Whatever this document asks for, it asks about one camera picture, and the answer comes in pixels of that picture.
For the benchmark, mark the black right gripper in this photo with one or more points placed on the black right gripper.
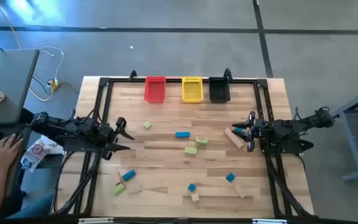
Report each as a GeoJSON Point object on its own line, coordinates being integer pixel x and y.
{"type": "Point", "coordinates": [255, 132]}

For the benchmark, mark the blue cube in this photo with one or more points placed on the blue cube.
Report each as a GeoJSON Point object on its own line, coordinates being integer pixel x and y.
{"type": "Point", "coordinates": [192, 187]}
{"type": "Point", "coordinates": [230, 177]}

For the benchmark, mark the black frame clamp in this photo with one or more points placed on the black frame clamp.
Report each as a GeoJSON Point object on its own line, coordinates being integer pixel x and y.
{"type": "Point", "coordinates": [132, 74]}
{"type": "Point", "coordinates": [228, 73]}

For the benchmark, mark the small green cube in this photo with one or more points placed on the small green cube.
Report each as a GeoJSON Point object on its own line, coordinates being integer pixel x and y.
{"type": "Point", "coordinates": [147, 124]}

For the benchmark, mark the yellow plastic basket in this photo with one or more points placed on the yellow plastic basket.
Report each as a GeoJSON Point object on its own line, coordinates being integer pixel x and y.
{"type": "Point", "coordinates": [192, 80]}

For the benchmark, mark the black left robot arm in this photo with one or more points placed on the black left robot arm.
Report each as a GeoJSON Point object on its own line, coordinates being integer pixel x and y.
{"type": "Point", "coordinates": [73, 129]}

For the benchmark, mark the small natural wood cube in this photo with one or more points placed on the small natural wood cube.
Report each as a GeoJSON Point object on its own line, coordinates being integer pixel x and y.
{"type": "Point", "coordinates": [195, 197]}

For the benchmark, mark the thin natural wood block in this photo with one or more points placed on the thin natural wood block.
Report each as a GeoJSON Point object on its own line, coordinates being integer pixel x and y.
{"type": "Point", "coordinates": [117, 177]}

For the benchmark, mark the person's leg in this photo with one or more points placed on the person's leg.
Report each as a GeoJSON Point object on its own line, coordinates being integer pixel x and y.
{"type": "Point", "coordinates": [33, 208]}

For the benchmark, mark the white printed box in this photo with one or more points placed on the white printed box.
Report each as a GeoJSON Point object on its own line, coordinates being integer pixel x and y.
{"type": "Point", "coordinates": [52, 147]}

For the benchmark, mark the light grey desk panel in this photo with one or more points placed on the light grey desk panel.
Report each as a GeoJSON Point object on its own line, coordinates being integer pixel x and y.
{"type": "Point", "coordinates": [8, 87]}

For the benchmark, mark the yellow power plug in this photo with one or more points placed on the yellow power plug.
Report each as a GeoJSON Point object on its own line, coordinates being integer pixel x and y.
{"type": "Point", "coordinates": [54, 83]}

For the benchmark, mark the blue cylinder block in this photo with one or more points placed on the blue cylinder block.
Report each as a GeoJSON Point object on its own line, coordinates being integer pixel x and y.
{"type": "Point", "coordinates": [128, 175]}

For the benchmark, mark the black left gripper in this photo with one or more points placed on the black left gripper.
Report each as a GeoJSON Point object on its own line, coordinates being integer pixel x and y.
{"type": "Point", "coordinates": [112, 140]}

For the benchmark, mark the blue rectangular block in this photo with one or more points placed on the blue rectangular block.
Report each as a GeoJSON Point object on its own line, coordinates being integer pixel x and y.
{"type": "Point", "coordinates": [182, 134]}

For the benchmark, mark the grey metal table frame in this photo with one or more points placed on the grey metal table frame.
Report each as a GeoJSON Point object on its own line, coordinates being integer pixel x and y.
{"type": "Point", "coordinates": [354, 149]}

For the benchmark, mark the black plastic basket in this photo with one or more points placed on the black plastic basket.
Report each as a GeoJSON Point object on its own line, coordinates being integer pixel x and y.
{"type": "Point", "coordinates": [219, 99]}

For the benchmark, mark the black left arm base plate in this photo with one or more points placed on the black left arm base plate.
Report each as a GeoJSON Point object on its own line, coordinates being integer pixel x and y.
{"type": "Point", "coordinates": [73, 147]}

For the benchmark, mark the green cylinder block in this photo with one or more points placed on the green cylinder block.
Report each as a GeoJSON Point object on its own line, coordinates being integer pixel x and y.
{"type": "Point", "coordinates": [119, 188]}

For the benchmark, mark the green arch block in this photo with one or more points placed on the green arch block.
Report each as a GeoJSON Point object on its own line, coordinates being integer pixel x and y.
{"type": "Point", "coordinates": [201, 141]}

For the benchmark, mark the black aluminium table frame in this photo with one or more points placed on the black aluminium table frame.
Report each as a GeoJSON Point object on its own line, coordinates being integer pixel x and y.
{"type": "Point", "coordinates": [172, 80]}

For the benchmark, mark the silver edge bracket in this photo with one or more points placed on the silver edge bracket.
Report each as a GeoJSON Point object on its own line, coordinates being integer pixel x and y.
{"type": "Point", "coordinates": [269, 221]}
{"type": "Point", "coordinates": [95, 221]}

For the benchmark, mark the green rectangular block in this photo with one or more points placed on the green rectangular block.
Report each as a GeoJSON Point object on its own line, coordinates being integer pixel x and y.
{"type": "Point", "coordinates": [190, 150]}

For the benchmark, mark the person's hand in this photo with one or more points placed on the person's hand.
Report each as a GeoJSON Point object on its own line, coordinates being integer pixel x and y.
{"type": "Point", "coordinates": [6, 154]}

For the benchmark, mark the crumpled snack bag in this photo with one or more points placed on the crumpled snack bag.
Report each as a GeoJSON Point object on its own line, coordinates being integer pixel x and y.
{"type": "Point", "coordinates": [34, 154]}

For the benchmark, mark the red plastic basket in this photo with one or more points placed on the red plastic basket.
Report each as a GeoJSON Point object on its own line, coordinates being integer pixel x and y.
{"type": "Point", "coordinates": [160, 99]}

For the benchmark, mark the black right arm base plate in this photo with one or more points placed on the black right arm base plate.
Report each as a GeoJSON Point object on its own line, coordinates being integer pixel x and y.
{"type": "Point", "coordinates": [303, 145]}

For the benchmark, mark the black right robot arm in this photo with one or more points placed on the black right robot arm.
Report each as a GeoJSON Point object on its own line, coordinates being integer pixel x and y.
{"type": "Point", "coordinates": [291, 127]}

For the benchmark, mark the long natural wood block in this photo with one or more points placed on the long natural wood block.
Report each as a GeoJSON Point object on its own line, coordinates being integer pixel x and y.
{"type": "Point", "coordinates": [235, 141]}

